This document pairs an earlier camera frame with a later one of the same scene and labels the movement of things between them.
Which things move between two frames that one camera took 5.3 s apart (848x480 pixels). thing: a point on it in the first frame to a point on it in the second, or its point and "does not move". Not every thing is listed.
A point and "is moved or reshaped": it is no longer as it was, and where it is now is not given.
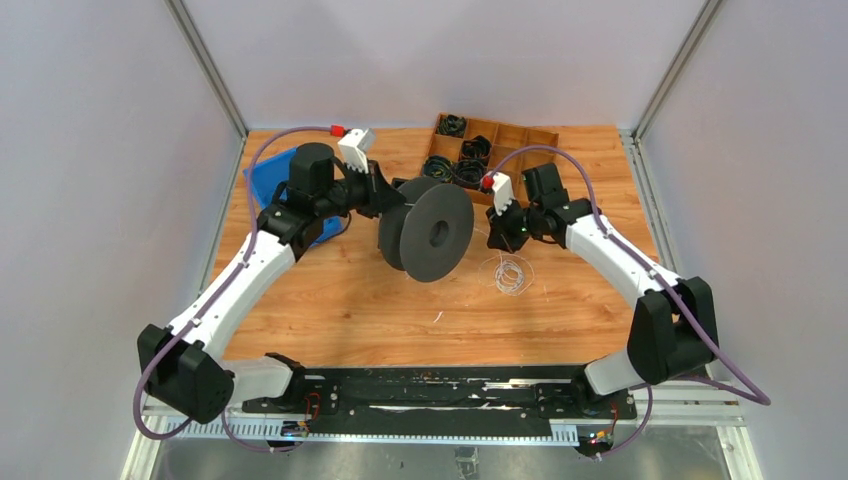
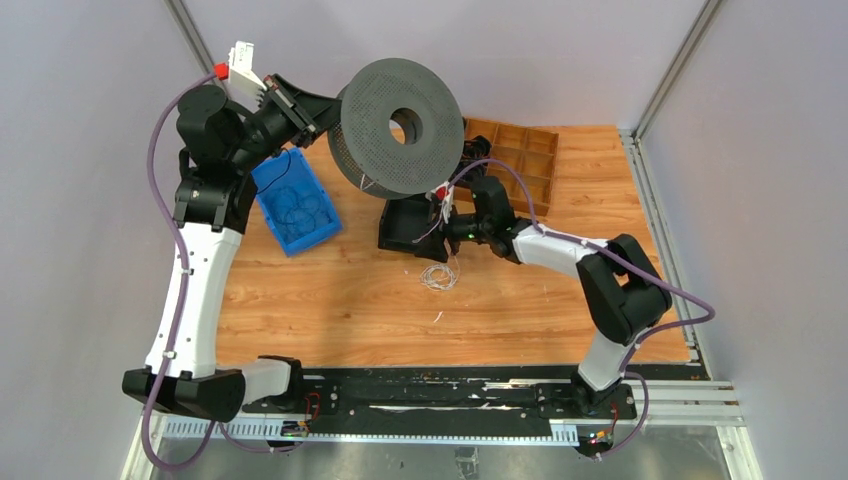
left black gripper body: [359, 191] to [299, 125]
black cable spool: [428, 234] to [360, 133]
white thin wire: [508, 274] is moved or reshaped
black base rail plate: [449, 401] does not move
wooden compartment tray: [467, 152] does not move
